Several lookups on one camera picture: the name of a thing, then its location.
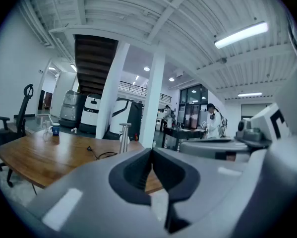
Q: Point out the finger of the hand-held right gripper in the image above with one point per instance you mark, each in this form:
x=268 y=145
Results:
x=207 y=146

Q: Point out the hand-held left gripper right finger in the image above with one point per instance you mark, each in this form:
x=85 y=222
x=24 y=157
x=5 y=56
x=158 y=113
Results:
x=207 y=192

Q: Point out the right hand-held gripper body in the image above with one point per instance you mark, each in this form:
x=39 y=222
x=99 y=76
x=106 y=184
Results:
x=264 y=123

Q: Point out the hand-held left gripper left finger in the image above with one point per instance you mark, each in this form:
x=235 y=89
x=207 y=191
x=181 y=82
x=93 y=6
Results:
x=88 y=190

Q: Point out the silver desk lamp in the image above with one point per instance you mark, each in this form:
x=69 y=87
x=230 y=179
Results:
x=124 y=142

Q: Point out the black metal table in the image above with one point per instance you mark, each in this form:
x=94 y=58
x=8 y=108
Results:
x=183 y=132

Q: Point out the long ceiling tube light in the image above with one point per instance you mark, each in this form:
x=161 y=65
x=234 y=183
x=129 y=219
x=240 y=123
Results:
x=250 y=94
x=241 y=35

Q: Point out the dark framed glass partition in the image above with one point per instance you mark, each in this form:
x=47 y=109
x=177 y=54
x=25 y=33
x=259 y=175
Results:
x=193 y=95

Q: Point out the blue mug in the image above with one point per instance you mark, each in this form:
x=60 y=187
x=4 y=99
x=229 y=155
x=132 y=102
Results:
x=55 y=130

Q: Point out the clear glass cup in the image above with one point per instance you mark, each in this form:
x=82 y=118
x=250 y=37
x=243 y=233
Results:
x=46 y=135

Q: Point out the red fire extinguisher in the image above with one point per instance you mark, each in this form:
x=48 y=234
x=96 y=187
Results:
x=137 y=137

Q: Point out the round ceiling light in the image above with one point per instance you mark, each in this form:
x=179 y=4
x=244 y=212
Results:
x=146 y=69
x=171 y=79

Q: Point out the white service robot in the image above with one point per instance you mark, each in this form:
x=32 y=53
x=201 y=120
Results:
x=91 y=113

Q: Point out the plastic-wrapped grey robot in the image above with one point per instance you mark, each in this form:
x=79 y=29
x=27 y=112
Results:
x=70 y=108

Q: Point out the white and black robot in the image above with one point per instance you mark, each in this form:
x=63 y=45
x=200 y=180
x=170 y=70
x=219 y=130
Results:
x=124 y=110

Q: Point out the black balcony railing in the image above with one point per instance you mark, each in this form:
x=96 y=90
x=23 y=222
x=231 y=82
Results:
x=136 y=89

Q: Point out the black office chair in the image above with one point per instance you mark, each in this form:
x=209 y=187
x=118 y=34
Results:
x=21 y=118

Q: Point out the dark wooden staircase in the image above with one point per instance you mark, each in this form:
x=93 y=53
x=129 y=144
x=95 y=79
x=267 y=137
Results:
x=93 y=63

